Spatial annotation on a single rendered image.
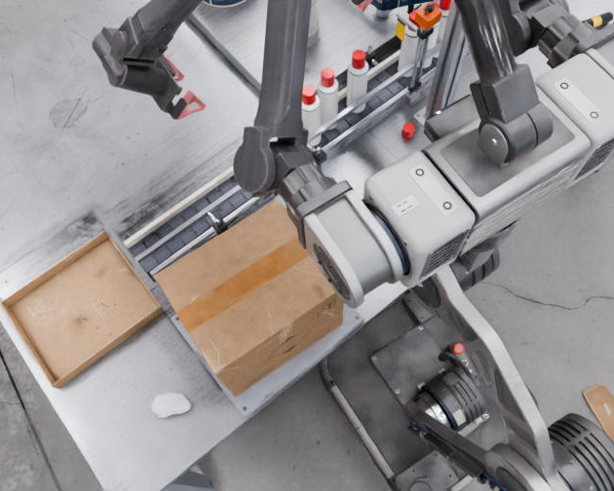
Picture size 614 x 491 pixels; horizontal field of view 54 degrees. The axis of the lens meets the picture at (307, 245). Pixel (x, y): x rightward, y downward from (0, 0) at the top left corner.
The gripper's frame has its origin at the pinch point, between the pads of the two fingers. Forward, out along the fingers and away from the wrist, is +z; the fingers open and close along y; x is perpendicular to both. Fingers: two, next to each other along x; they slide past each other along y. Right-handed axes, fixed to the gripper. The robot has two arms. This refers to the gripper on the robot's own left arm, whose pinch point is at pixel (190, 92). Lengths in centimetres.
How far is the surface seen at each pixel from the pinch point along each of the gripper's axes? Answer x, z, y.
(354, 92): -16.8, 39.8, -8.0
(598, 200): -29, 176, -48
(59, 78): 39, 12, 54
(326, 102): -11.9, 32.0, -8.6
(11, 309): 70, -13, -4
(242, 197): 18.3, 23.2, -12.5
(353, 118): -10.3, 46.5, -9.1
